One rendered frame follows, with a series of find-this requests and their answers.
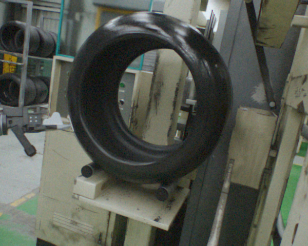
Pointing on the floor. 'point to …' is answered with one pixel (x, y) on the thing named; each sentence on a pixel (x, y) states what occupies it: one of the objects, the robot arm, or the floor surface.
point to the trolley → (5, 42)
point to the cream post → (163, 106)
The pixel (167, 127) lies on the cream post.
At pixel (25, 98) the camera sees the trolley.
